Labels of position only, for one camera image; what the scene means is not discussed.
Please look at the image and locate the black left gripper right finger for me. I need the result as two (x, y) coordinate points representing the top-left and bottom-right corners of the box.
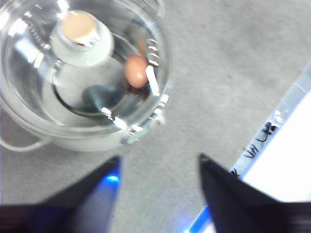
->
(198, 152), (311, 233)

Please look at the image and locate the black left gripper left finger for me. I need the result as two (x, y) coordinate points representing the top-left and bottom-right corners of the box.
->
(0, 156), (122, 233)

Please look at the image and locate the brown egg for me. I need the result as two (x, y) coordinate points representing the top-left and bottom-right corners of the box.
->
(123, 54), (149, 88)

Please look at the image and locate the glass lid with green knob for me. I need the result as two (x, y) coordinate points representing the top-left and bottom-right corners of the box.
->
(0, 0), (171, 137)

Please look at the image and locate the green electric cooking pot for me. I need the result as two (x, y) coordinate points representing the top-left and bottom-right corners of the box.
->
(0, 0), (171, 153)

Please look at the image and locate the clear tape strip with writing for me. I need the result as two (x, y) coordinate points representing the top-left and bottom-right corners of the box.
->
(229, 63), (311, 181)

